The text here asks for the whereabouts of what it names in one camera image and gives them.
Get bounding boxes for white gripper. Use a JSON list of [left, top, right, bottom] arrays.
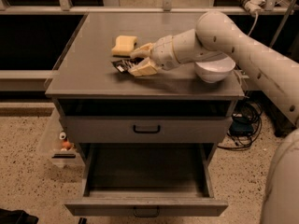
[[128, 35, 180, 77]]

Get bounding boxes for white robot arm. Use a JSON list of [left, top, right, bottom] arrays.
[[129, 11, 299, 224]]

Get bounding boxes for grey metal drawer cabinet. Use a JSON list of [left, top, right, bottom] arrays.
[[45, 12, 246, 217]]

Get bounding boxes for closed grey upper drawer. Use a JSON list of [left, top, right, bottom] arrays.
[[62, 116, 232, 144]]

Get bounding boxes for open grey middle drawer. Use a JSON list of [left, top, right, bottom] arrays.
[[64, 144, 228, 217]]

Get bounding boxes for yellow sponge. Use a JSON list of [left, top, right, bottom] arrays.
[[111, 35, 137, 57]]

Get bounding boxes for white bowl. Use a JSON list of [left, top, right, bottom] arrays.
[[194, 53, 235, 83]]

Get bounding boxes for orange toy in bin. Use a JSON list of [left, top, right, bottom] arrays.
[[59, 132, 75, 150]]

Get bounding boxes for white power strip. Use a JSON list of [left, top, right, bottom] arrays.
[[237, 0, 264, 17]]

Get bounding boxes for clear plastic storage bin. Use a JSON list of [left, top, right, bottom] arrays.
[[37, 109, 84, 168]]

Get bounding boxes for black bag on floor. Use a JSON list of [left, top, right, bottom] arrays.
[[0, 209, 39, 224]]

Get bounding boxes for metal guard rail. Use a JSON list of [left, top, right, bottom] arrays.
[[0, 0, 299, 16]]

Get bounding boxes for white power cable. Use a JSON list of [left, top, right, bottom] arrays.
[[247, 10, 260, 37]]

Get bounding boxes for black cable bundle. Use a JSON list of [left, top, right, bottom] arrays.
[[217, 100, 263, 151]]

